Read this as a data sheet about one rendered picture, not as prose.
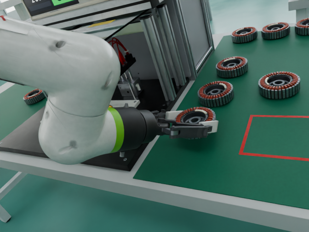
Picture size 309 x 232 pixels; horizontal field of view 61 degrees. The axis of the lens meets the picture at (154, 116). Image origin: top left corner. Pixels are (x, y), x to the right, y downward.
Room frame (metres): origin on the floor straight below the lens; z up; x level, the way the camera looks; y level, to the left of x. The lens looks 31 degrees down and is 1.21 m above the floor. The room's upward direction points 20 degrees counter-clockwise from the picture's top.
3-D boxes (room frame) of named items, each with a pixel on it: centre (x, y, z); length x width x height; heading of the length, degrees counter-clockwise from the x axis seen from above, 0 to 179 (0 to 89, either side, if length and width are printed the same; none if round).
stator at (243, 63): (0.87, -0.33, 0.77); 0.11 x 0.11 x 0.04
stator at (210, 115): (0.58, -0.10, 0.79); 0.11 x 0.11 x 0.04
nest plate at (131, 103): (0.83, 0.14, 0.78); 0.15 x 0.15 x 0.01; 53
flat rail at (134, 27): (0.98, 0.17, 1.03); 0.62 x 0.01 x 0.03; 53
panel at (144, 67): (1.11, 0.08, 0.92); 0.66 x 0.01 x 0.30; 53
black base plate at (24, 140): (0.91, 0.22, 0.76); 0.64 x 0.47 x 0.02; 53
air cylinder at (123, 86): (0.95, 0.05, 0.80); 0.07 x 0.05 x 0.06; 53
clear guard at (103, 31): (0.80, 0.08, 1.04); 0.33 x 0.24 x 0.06; 143
